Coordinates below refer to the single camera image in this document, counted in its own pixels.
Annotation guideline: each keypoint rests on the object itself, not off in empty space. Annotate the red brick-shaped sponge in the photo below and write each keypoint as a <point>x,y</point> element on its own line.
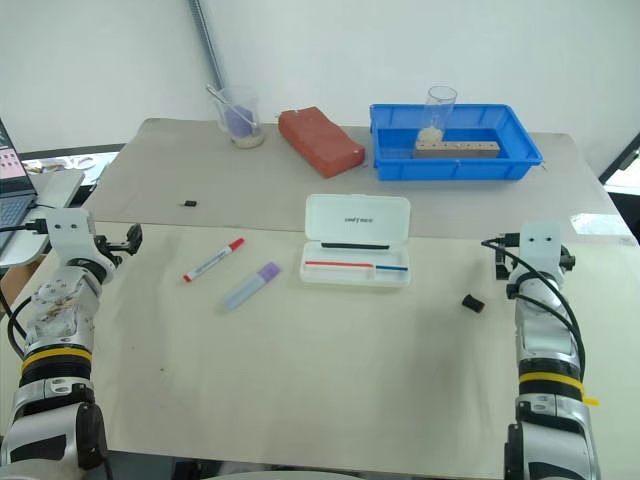
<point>320,142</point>

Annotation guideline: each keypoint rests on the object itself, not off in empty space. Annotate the blue plastic bin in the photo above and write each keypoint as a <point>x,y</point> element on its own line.
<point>455,145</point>

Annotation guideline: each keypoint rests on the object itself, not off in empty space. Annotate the purple plastic scoop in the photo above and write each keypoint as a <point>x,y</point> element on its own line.
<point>240,120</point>

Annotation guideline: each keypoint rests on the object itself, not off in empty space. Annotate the red and white marker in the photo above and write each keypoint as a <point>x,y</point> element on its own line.
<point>212,260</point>

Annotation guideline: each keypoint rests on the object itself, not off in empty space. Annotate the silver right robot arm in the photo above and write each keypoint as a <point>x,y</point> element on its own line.
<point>542,330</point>

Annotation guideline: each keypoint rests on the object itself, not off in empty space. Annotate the clear plastic cup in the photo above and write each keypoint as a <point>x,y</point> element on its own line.
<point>441,107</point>

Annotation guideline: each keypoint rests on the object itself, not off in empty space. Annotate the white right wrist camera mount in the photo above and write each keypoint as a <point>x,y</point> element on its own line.
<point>540,245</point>

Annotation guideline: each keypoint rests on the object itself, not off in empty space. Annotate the white grain clump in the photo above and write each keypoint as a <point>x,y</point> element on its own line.
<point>430,135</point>

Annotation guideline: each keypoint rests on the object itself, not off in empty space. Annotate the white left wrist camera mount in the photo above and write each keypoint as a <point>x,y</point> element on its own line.
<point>70,230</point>

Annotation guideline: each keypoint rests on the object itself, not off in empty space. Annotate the black frame bar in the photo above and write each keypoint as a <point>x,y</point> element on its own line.
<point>620,160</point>

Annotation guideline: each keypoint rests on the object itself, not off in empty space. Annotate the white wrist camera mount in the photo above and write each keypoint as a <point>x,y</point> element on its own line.
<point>540,245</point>
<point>70,230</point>

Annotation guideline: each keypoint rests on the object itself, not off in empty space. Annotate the grey metal pole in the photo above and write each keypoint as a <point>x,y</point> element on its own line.
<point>207,42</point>

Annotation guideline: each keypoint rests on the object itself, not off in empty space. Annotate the clear glass beaker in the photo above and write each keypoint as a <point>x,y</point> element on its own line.
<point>240,117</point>

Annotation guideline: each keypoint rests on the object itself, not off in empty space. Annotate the purple highlighter pen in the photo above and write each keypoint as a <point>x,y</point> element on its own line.
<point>252,286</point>

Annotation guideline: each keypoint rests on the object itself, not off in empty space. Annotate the open dark laptop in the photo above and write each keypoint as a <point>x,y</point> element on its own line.
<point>12,175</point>

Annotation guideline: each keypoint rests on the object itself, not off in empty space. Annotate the grey-beige table mat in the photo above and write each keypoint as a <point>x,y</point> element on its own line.
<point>250,195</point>

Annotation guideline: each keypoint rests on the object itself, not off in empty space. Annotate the white plastic pencil case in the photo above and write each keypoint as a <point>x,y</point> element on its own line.
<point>357,235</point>

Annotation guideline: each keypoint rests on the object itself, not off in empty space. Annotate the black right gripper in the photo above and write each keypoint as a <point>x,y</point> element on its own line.
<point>502,267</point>

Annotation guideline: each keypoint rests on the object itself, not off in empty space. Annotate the metal stirring spoon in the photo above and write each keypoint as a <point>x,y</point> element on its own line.
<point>232,106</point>

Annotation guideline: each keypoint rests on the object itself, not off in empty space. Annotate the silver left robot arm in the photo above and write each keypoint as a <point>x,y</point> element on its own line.
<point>55,312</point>

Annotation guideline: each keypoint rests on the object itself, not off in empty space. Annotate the cream table mat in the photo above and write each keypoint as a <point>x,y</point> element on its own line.
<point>310,360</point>

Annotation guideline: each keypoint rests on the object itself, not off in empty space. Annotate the thin blue pen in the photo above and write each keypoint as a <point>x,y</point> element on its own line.
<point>392,268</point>

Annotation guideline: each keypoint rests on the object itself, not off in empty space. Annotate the wooden block with holes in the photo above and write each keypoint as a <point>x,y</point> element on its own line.
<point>457,149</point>

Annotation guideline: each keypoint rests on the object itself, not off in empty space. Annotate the thin black pen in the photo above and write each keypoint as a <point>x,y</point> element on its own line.
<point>355,246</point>

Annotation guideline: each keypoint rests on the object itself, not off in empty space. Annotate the small black eraser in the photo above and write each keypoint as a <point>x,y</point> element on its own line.
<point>473,304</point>

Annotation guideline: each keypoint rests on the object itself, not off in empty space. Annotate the thin red pen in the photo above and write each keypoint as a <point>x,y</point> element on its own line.
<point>340,263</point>

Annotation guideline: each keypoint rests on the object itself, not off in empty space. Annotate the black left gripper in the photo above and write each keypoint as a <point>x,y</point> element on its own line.
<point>109,251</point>

